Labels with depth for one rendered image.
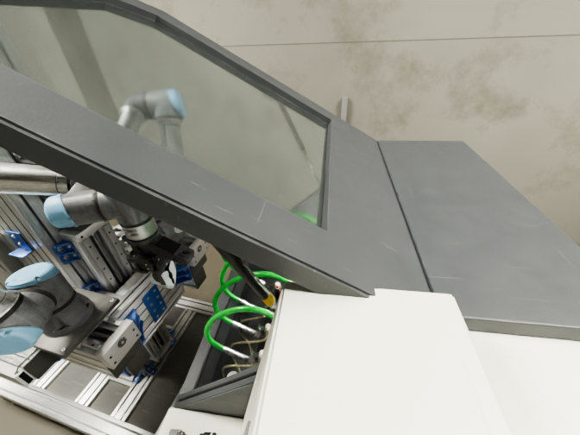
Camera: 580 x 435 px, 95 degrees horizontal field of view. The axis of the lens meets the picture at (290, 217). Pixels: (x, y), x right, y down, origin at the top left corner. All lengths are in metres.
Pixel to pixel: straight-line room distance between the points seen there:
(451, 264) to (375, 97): 1.93
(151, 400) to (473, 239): 1.74
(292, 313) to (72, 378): 1.96
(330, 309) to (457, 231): 0.34
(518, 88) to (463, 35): 0.52
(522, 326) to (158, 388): 1.75
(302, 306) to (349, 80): 2.10
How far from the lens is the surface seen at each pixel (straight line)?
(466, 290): 0.49
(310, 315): 0.34
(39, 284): 1.09
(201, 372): 1.02
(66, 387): 2.22
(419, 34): 2.31
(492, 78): 2.43
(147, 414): 1.89
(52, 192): 0.88
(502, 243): 0.62
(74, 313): 1.18
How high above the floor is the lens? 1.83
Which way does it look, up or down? 36 degrees down
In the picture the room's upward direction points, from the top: 3 degrees counter-clockwise
